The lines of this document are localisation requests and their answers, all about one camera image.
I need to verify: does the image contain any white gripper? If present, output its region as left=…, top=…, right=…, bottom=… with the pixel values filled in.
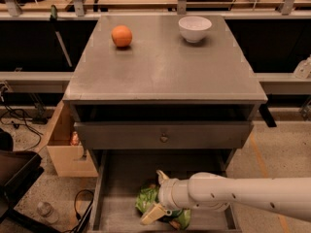
left=140, top=170, right=191, bottom=225

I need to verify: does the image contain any grey wooden cabinet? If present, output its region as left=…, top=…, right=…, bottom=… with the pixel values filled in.
left=62, top=14, right=268, bottom=167

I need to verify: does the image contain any cardboard box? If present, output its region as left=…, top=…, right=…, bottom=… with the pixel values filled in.
left=46, top=101, right=97, bottom=178

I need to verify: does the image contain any grey top drawer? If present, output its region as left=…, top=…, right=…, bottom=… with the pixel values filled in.
left=74, top=121, right=254, bottom=150

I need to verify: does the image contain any black chair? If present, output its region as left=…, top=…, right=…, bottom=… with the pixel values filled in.
left=0, top=129, right=60, bottom=233

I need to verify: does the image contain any black floor cable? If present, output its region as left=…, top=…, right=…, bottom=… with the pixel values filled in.
left=0, top=83, right=44, bottom=151

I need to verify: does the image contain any grey open middle drawer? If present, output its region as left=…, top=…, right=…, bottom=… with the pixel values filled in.
left=87, top=150, right=242, bottom=233

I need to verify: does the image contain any green rice chip bag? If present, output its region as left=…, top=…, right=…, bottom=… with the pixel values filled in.
left=135, top=183, right=191, bottom=230

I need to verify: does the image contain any red can in box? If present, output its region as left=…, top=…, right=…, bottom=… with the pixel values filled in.
left=70, top=131, right=80, bottom=146

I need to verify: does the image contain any clear plastic water bottle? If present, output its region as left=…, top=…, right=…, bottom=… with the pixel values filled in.
left=37, top=202, right=59, bottom=224

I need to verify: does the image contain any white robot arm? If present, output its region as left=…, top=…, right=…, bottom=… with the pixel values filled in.
left=141, top=171, right=311, bottom=225

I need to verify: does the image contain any black looped cable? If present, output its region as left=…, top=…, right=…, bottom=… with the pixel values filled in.
left=63, top=188, right=95, bottom=233

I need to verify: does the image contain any orange fruit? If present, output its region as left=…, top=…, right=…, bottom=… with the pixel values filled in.
left=111, top=25, right=132, bottom=48

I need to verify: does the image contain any white ceramic bowl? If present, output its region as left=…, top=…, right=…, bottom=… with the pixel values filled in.
left=178, top=16, right=212, bottom=43

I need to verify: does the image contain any round metal drawer knob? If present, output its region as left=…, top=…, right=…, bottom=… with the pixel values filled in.
left=159, top=133, right=169, bottom=143

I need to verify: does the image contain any green handled tool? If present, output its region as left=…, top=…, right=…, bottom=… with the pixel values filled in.
left=50, top=5, right=72, bottom=67

